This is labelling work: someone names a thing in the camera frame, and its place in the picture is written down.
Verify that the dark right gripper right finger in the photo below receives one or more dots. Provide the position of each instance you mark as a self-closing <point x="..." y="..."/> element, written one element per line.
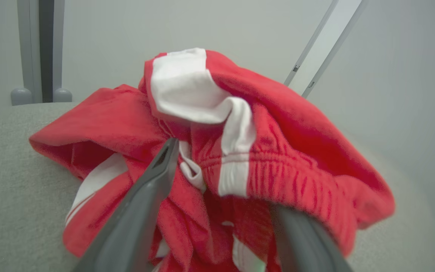
<point x="304" y="245"/>

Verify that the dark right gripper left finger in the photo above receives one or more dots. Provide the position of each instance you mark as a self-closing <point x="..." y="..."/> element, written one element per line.
<point x="142" y="204"/>

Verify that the red garment with white stripes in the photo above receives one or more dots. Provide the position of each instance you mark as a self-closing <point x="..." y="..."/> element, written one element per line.
<point x="285" y="151"/>

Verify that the grey fabric sofa seat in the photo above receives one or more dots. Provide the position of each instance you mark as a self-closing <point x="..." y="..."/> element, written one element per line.
<point x="10" y="181"/>

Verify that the grey upright partition leg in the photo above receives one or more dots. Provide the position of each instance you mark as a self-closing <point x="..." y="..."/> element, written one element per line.
<point x="26" y="53"/>
<point x="59" y="53"/>

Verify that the white metal rail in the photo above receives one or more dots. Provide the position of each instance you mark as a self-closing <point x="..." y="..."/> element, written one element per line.
<point x="327" y="41"/>

